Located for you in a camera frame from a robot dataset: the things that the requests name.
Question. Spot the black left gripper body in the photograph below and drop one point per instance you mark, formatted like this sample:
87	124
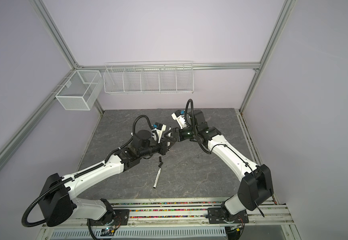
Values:
162	147

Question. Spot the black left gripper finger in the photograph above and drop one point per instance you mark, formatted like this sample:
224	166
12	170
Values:
170	144
165	135

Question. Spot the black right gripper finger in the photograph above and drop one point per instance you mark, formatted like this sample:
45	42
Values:
171	131
171	136

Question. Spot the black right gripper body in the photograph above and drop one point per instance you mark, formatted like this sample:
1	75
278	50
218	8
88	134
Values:
187	134

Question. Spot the white marker pen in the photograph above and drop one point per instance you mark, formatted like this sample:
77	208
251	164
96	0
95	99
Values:
169	138
157	178

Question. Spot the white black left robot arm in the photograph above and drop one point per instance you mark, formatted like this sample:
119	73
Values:
59	198

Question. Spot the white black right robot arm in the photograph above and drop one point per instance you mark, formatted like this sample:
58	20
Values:
255	180

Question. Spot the white mesh square basket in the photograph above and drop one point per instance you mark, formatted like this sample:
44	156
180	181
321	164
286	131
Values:
81	90

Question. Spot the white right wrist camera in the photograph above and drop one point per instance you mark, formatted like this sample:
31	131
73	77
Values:
178	116

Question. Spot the white wire long basket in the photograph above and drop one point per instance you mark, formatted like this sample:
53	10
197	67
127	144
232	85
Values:
149	77

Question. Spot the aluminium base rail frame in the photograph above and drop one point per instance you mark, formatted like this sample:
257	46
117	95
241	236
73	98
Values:
179	219

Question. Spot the aluminium frame rail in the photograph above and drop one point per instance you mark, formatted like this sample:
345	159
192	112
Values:
29	42

